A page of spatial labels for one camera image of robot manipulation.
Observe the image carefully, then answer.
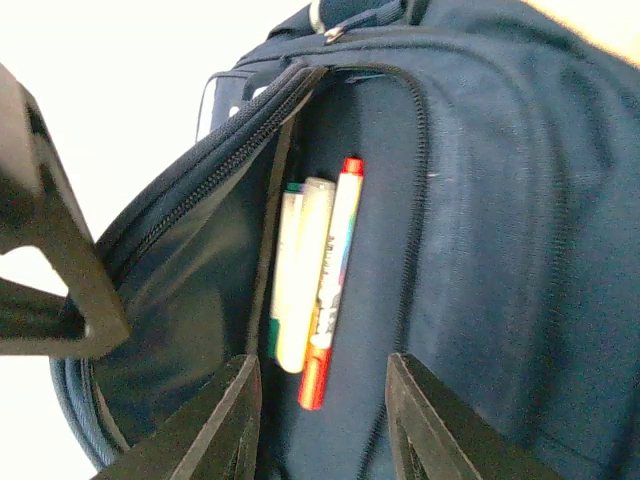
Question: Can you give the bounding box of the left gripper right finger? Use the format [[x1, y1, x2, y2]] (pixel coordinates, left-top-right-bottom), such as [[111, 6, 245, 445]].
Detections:
[[385, 353, 560, 480]]

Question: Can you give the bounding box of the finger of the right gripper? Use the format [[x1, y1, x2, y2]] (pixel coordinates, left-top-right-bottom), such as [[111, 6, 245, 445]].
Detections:
[[1, 68, 130, 358]]

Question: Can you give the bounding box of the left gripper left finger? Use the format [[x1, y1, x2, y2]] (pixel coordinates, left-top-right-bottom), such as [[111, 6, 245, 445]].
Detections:
[[95, 355, 262, 479]]

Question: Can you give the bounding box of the green capped marker pen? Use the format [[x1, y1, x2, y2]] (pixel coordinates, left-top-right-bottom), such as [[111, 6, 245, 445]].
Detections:
[[267, 182, 304, 360]]

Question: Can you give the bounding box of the yellow highlighter pen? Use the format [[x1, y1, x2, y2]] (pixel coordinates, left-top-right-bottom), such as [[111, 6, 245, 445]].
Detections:
[[276, 177, 336, 374]]

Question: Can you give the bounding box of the navy blue student backpack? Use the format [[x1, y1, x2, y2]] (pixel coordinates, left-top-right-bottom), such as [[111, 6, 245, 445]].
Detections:
[[51, 1, 639, 479]]

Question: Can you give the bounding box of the red capped marker pen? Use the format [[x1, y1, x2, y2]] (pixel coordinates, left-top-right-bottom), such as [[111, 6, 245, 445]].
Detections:
[[298, 157, 364, 411]]

